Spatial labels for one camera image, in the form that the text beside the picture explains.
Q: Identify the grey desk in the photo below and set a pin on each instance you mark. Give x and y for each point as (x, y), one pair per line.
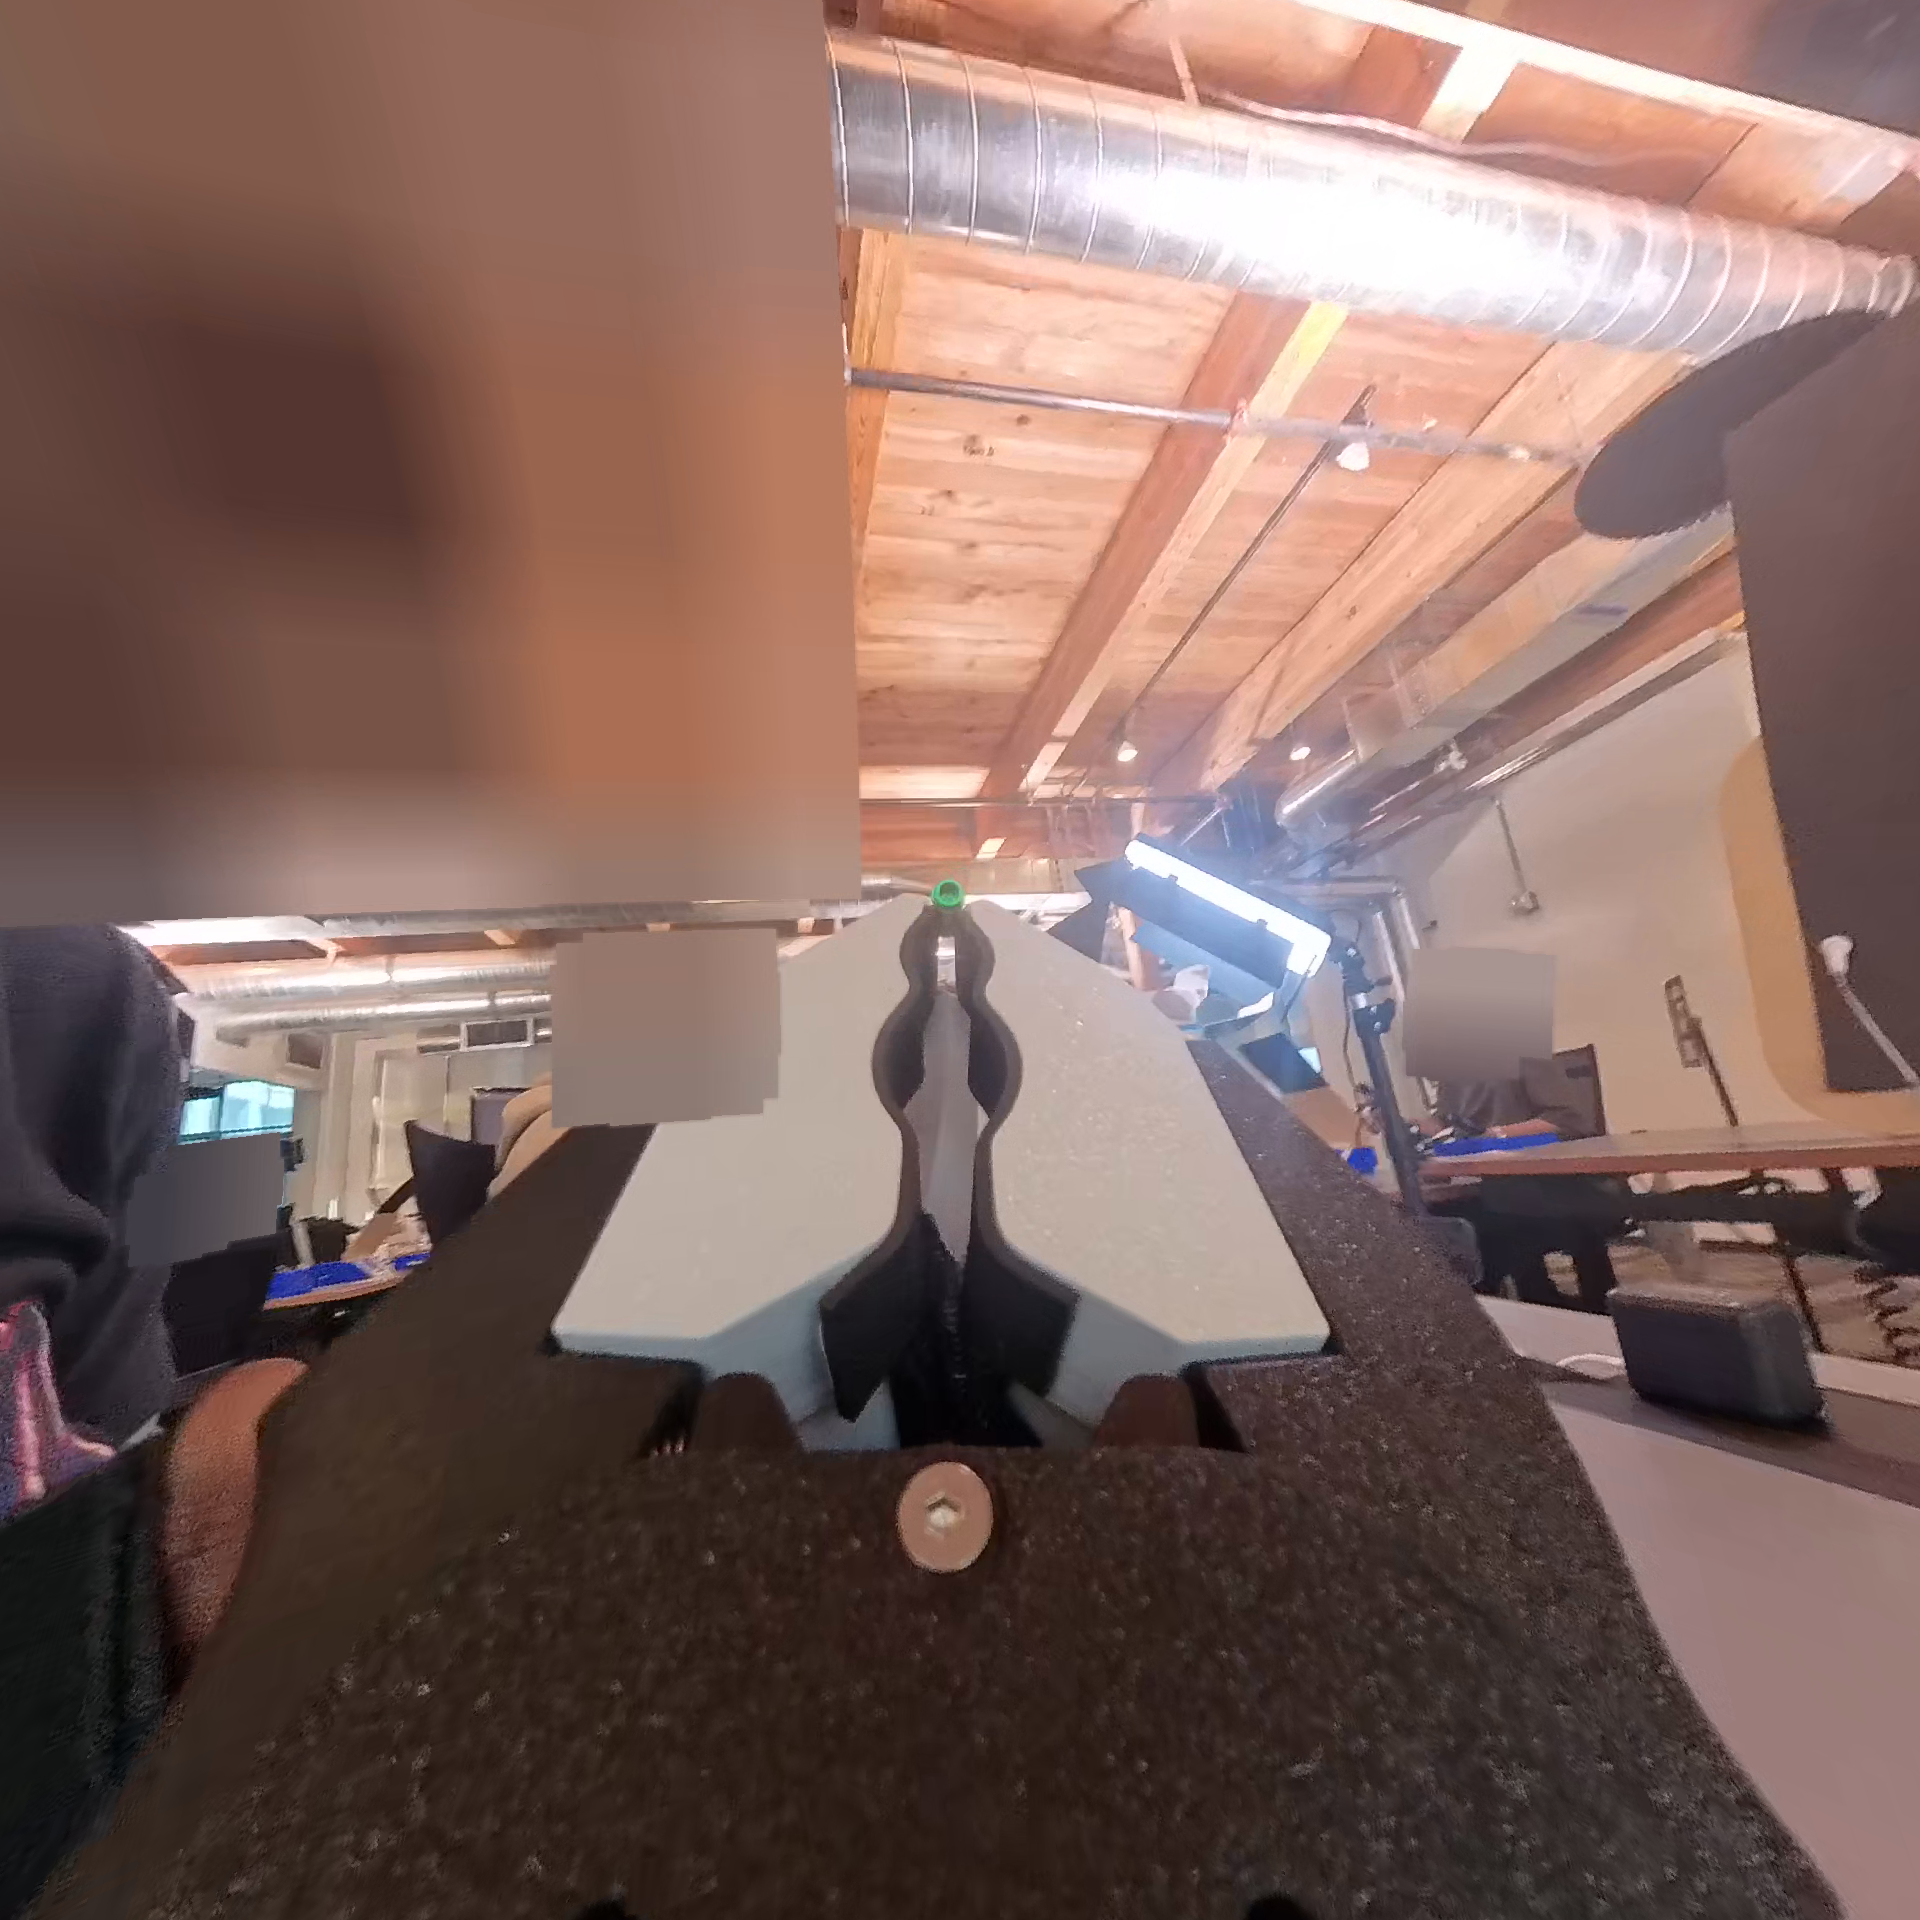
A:
(1772, 1562)

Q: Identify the black office chair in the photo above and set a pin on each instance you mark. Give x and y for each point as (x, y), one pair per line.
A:
(451, 1178)

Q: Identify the bright studio light panel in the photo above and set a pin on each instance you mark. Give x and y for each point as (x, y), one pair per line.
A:
(1226, 900)

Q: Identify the black light stand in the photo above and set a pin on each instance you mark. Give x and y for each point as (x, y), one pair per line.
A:
(1381, 1065)

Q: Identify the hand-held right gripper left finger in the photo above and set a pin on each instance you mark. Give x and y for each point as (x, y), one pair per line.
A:
(751, 1187)

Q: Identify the black board on white stand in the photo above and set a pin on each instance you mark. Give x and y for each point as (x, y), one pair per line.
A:
(1815, 601)

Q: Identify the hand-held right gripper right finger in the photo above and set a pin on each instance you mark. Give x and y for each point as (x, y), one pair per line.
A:
(1154, 1187)

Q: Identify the wooden table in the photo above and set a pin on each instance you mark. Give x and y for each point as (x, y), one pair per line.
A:
(1680, 1154)

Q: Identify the person's dark clothing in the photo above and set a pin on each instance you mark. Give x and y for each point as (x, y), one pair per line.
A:
(76, 1291)

